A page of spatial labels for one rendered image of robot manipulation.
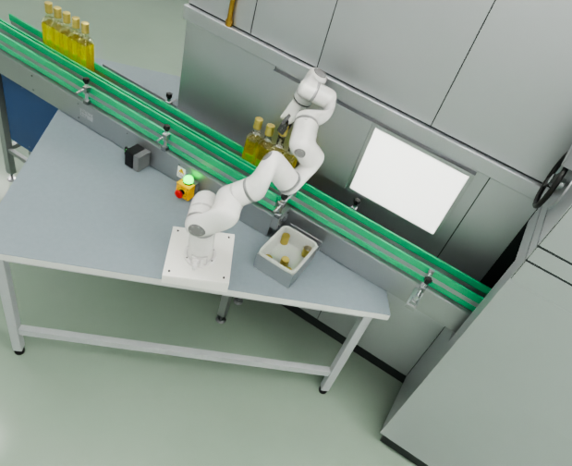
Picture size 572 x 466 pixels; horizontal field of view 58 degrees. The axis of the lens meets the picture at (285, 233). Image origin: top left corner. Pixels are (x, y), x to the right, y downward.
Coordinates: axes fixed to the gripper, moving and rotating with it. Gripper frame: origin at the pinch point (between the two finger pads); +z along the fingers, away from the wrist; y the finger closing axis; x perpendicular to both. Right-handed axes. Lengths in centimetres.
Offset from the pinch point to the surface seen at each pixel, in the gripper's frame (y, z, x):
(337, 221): 4.9, 14.8, 41.2
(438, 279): 6, 3, 86
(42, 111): 12, 83, -107
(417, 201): -11, -7, 60
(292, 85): -11.9, -9.5, -9.1
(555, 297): 25, -37, 106
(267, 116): -12.0, 10.3, -11.5
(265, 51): -12.9, -12.8, -26.1
